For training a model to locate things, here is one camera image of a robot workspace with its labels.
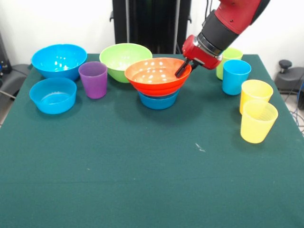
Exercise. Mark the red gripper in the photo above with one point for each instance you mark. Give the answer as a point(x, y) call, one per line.
point(202, 55)

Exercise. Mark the orange bowl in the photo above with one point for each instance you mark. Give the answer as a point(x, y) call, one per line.
point(154, 78)

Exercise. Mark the small blue bowl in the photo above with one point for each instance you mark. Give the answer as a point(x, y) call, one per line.
point(52, 99)
point(156, 102)

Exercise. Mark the purple cup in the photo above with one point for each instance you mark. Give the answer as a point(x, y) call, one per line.
point(93, 82)

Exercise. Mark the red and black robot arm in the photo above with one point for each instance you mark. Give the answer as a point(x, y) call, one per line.
point(228, 23)

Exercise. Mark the green cup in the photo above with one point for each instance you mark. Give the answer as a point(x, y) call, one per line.
point(234, 55)

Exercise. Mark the blue cup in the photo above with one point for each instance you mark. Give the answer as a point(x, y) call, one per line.
point(236, 78)

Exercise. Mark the green bowl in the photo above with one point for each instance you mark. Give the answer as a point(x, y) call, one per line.
point(118, 59)

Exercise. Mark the yellow cup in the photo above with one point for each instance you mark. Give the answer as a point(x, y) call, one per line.
point(256, 91)
point(257, 126)

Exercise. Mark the black stand base with knob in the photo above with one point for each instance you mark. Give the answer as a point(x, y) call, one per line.
point(292, 80)

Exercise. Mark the dark green tablecloth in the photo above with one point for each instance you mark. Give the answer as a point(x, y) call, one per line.
point(152, 171)

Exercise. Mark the large blue bowl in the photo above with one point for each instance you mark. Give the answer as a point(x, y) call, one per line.
point(59, 59)

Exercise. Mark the black device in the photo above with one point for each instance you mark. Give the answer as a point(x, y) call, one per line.
point(4, 59)

